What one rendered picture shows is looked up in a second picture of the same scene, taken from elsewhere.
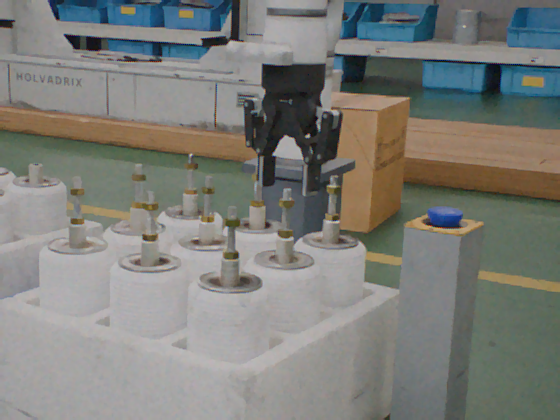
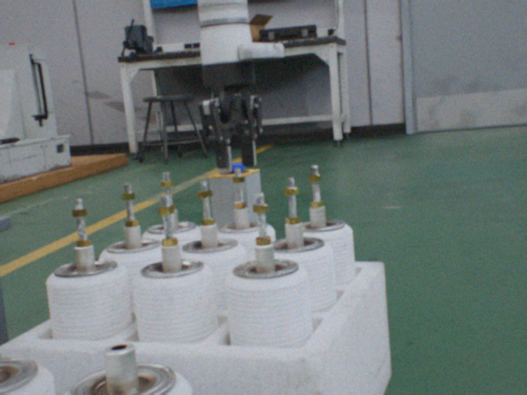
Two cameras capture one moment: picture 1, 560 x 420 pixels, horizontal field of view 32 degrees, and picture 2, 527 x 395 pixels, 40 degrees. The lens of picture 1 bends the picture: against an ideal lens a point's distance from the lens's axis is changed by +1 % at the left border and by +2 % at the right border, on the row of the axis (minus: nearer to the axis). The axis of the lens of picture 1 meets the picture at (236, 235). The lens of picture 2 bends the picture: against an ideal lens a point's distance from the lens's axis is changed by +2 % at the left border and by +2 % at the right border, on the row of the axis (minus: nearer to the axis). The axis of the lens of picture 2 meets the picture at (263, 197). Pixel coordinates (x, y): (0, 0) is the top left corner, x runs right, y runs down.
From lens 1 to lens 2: 1.67 m
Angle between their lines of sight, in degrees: 101
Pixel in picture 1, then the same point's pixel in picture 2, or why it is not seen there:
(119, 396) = (365, 346)
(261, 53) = (278, 49)
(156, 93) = not seen: outside the picture
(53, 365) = (346, 370)
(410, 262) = (250, 199)
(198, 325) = (350, 255)
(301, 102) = (245, 92)
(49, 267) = (306, 286)
